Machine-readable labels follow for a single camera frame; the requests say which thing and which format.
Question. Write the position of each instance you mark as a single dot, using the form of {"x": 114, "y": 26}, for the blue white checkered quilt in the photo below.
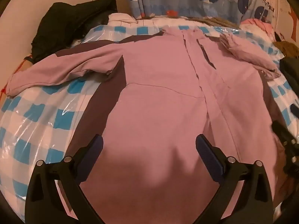
{"x": 38, "y": 123}

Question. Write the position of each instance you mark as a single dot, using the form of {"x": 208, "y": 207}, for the pink and brown jacket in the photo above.
{"x": 159, "y": 93}

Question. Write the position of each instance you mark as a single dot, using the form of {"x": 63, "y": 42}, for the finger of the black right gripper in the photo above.
{"x": 289, "y": 142}
{"x": 294, "y": 110}

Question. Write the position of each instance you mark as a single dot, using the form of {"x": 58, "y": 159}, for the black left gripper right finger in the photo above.
{"x": 244, "y": 193}

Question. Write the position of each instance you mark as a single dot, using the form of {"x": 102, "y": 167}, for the black garment pile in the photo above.
{"x": 63, "y": 23}

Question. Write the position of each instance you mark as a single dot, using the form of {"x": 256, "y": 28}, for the white quilted blanket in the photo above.
{"x": 121, "y": 19}

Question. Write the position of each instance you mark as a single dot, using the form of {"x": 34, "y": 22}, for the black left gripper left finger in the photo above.
{"x": 54, "y": 194}

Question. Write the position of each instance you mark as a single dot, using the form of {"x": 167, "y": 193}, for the pink clothes pile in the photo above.
{"x": 267, "y": 27}

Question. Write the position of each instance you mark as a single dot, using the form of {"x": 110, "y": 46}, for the olive brown garment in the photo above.
{"x": 288, "y": 49}

